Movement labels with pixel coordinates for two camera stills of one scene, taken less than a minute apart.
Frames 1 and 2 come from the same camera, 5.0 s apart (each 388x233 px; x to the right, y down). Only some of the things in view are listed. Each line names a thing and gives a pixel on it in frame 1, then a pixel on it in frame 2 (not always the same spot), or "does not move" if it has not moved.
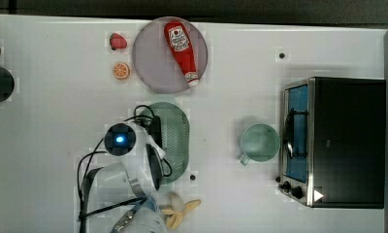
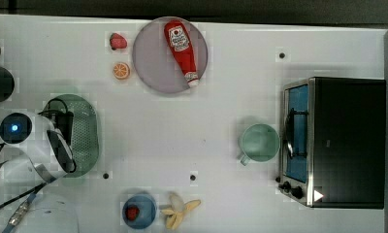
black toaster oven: (333, 143) does not move
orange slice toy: (121, 71) does not move
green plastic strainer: (176, 141) → (84, 143)
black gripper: (154, 160) → (61, 139)
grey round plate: (155, 59) does not move
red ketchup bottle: (179, 44) does not move
